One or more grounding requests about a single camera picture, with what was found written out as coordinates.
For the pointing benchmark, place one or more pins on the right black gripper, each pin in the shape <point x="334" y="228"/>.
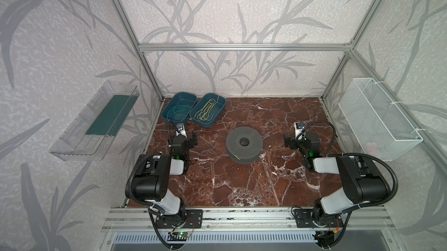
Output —
<point x="291" y="141"/>

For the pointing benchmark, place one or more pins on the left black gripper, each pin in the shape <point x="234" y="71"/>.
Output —
<point x="185" y="139"/>

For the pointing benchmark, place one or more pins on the grey perforated cable spool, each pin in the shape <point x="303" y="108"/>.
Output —
<point x="244" y="145"/>

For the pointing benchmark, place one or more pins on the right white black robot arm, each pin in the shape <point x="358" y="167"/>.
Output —
<point x="366" y="180"/>

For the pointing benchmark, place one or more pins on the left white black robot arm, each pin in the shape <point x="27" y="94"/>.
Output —
<point x="148" y="183"/>

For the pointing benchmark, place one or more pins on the left teal plastic bin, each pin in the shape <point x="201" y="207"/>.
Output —
<point x="178" y="109"/>

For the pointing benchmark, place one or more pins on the teal plastic bin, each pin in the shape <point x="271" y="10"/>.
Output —
<point x="207" y="110"/>
<point x="178" y="109"/>

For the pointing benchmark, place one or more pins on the right teal plastic bin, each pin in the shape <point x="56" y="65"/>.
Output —
<point x="207" y="110"/>

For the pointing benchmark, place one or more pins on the pink object in basket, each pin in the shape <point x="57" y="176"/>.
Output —
<point x="372" y="149"/>

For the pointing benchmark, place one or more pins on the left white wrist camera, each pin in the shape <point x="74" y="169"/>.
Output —
<point x="180" y="129"/>

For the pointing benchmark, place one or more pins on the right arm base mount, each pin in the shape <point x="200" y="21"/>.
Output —
<point x="304" y="218"/>

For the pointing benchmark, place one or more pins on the white wire mesh basket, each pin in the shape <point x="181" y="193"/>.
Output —
<point x="374" y="117"/>

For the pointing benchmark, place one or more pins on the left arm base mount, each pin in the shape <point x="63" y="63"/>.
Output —
<point x="190" y="218"/>

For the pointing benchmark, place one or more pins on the aluminium frame rail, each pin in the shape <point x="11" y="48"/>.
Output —
<point x="288" y="48"/>

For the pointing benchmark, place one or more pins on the clear acrylic wall shelf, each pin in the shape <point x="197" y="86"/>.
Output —
<point x="93" y="131"/>

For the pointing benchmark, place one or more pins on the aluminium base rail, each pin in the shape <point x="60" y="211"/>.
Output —
<point x="247" y="219"/>

